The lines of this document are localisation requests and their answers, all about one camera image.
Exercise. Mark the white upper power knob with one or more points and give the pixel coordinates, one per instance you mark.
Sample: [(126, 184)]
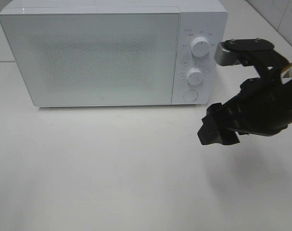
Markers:
[(200, 46)]

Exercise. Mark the white microwave oven body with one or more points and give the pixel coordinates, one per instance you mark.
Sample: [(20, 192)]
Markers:
[(197, 17)]

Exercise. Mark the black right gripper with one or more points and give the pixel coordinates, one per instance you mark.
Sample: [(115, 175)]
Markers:
[(264, 104)]

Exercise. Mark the white timer knob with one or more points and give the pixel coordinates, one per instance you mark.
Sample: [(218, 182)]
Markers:
[(194, 76)]

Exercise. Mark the white microwave door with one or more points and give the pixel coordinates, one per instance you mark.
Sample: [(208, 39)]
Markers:
[(94, 56)]

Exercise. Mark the round white door-release button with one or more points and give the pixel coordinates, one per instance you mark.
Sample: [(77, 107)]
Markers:
[(190, 95)]

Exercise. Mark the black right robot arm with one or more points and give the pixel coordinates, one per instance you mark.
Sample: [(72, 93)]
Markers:
[(263, 105)]

